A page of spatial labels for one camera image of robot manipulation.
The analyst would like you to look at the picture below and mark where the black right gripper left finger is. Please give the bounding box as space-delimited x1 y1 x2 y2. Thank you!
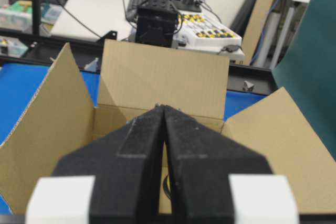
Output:
52 106 165 223

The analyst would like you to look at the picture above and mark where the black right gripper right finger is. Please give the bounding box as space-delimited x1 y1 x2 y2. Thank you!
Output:
164 105 272 223

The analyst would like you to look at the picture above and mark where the brown cardboard box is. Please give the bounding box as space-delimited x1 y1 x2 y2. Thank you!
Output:
1 40 335 223

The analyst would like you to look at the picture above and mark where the white button control box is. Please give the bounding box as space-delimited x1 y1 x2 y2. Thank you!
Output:
173 12 242 51

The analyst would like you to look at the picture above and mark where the leaning cardboard sheet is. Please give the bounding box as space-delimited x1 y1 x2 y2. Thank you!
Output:
242 0 274 66

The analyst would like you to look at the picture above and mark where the green backdrop board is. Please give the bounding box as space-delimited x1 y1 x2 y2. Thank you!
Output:
272 0 335 157

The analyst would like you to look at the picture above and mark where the black vertical pole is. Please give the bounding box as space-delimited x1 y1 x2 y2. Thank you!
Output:
31 0 41 36

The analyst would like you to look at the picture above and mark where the black metal frame rail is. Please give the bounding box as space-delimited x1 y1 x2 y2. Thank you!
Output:
1 28 278 95

